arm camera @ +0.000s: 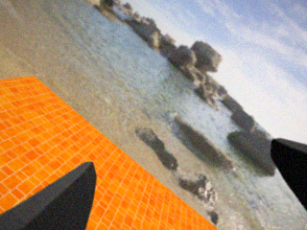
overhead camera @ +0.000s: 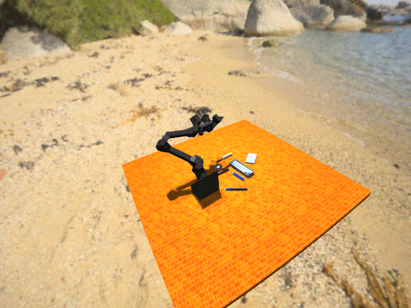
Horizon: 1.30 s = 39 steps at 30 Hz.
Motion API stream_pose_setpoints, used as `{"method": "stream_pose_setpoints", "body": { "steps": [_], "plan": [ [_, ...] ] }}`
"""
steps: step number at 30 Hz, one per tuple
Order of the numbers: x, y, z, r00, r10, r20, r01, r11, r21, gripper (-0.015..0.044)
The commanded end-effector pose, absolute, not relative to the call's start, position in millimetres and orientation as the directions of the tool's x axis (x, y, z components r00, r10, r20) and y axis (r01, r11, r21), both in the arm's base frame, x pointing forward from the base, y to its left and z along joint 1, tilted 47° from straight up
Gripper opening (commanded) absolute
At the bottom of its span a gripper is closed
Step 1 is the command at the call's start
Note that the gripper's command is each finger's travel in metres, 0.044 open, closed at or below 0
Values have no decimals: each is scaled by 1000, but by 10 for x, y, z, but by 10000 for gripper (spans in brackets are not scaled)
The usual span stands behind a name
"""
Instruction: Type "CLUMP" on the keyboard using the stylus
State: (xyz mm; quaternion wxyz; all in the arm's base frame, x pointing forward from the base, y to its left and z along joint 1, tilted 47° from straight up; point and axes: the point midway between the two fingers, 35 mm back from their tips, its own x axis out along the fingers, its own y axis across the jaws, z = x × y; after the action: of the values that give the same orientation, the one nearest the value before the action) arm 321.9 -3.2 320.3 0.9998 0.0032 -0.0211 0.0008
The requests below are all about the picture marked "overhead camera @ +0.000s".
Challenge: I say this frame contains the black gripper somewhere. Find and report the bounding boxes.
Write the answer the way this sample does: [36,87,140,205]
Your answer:
[204,114,224,132]

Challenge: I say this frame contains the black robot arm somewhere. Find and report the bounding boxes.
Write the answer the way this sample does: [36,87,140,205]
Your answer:
[156,114,211,180]

